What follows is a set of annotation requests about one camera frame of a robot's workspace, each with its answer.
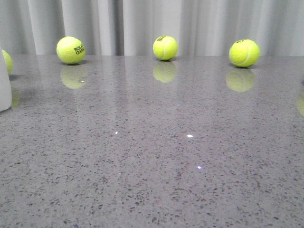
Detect white blue tennis ball can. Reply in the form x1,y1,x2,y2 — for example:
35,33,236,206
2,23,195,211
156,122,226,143
0,50,12,112

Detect centre yellow tennis ball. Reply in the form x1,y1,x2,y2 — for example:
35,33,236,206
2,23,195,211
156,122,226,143
153,36,178,61

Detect yellow tennis ball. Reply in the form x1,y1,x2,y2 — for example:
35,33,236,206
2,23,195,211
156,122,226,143
229,39,260,67
153,36,178,61

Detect tennis ball with black lettering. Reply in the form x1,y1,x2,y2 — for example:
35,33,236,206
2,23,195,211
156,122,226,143
57,36,86,64

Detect right yellow tennis ball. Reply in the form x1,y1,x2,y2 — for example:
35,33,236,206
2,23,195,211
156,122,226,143
229,39,260,67

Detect far left tennis ball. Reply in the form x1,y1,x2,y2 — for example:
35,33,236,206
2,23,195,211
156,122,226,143
2,50,13,75

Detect grey pleated curtain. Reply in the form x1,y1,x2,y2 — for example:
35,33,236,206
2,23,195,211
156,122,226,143
0,0,304,56

